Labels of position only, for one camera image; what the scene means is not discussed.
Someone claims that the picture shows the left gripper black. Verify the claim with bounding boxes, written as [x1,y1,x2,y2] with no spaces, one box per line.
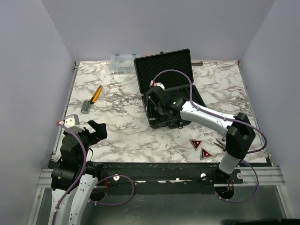
[64,120,107,165]

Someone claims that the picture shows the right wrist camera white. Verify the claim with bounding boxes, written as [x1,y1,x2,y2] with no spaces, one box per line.
[150,80,165,90]

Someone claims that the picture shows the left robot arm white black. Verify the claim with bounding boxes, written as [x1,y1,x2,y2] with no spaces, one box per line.
[48,120,107,225]

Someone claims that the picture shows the triangular red black card box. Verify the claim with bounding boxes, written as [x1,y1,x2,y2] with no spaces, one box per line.
[200,148,212,160]
[190,139,202,151]

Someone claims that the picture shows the dark metal cylinder rod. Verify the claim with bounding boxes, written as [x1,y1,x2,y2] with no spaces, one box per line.
[191,61,203,66]

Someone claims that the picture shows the upper triangular red black card box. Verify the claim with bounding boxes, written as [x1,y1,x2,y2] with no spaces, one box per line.
[190,139,202,151]

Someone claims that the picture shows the yellow handled pliers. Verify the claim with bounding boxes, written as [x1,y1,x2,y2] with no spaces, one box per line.
[214,139,226,151]

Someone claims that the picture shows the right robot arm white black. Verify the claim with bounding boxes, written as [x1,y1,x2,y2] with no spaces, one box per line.
[146,86,255,184]

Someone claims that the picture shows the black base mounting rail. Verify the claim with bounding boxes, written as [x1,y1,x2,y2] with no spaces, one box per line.
[48,161,274,195]

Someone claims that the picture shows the green blue poker chip stack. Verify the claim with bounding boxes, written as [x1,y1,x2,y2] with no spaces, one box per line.
[81,101,90,114]

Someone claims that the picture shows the black poker set case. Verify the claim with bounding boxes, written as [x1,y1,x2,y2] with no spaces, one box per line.
[134,49,194,129]

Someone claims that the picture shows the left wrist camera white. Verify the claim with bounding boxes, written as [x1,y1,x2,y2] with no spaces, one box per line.
[58,114,84,133]

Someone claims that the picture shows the lower triangular red black card box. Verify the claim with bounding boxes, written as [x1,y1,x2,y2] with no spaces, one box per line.
[200,148,212,160]

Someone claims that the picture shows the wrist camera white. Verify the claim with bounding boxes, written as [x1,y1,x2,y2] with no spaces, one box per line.
[150,80,165,90]
[58,114,84,133]

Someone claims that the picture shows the clear plastic organizer box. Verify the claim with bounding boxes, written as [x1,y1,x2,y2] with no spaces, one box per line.
[110,54,140,74]

